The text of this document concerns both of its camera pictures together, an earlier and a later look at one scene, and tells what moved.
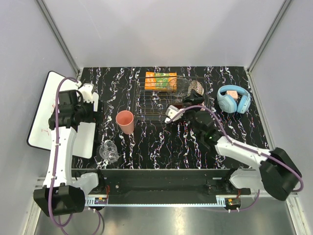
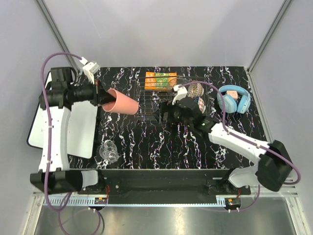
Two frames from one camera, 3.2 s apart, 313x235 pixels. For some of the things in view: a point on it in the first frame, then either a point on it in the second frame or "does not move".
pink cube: x=233 y=93 does not move
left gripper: x=95 y=116 → x=101 y=96
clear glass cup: x=109 y=151 does not move
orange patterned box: x=163 y=81 does not move
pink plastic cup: x=125 y=119 → x=123 y=104
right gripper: x=194 y=97 → x=167 y=106
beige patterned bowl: x=196 y=85 does not move
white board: x=39 y=134 does not move
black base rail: x=163 y=182 does not move
